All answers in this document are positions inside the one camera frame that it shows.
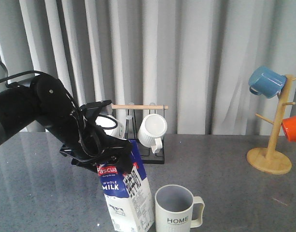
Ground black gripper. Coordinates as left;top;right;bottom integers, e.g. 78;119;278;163
45;99;133;173

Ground blue white milk carton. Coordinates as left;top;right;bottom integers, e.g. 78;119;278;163
97;139;155;232

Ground white HOME mug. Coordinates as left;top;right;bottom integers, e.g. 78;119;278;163
155;184;205;232

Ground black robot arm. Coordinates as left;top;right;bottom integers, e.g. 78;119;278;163
0;73;133;174

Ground white smooth mug on rack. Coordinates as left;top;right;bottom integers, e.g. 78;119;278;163
95;115;125;138

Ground white ribbed mug on rack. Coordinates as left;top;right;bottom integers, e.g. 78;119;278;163
138;114;167;154

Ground grey white curtain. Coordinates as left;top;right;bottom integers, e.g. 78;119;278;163
0;0;296;135

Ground wooden mug tree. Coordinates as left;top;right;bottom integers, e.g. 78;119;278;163
246;74;296;175

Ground blue mug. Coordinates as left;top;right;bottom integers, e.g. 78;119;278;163
248;66;287;99

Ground orange mug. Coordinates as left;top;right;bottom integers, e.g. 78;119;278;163
282;116;296;142

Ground black wire mug rack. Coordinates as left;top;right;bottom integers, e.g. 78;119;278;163
101;103;169;164

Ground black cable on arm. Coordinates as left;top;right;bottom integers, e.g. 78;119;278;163
0;58;117;158

